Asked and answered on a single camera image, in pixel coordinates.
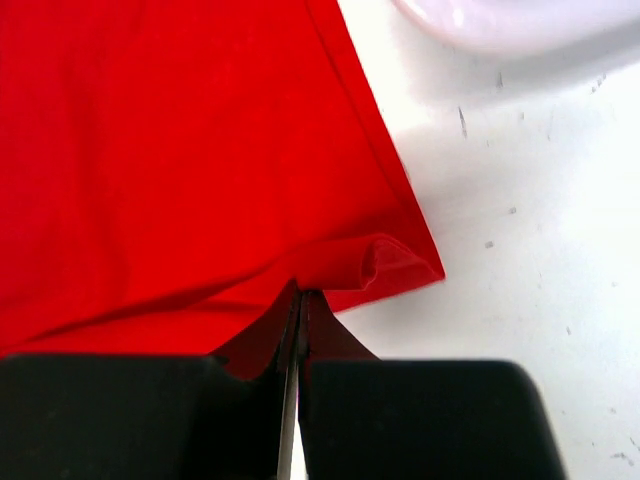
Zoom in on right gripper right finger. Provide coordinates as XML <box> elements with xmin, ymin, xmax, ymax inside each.
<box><xmin>299</xmin><ymin>292</ymin><xmax>566</xmax><ymax>479</ymax></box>

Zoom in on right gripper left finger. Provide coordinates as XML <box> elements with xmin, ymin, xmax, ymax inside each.
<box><xmin>1</xmin><ymin>283</ymin><xmax>300</xmax><ymax>479</ymax></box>

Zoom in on red t shirt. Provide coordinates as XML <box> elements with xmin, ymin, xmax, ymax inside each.
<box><xmin>1</xmin><ymin>1</ymin><xmax>445</xmax><ymax>355</ymax></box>

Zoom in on white plastic basket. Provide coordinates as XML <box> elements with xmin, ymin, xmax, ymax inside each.
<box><xmin>395</xmin><ymin>0</ymin><xmax>639</xmax><ymax>57</ymax></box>

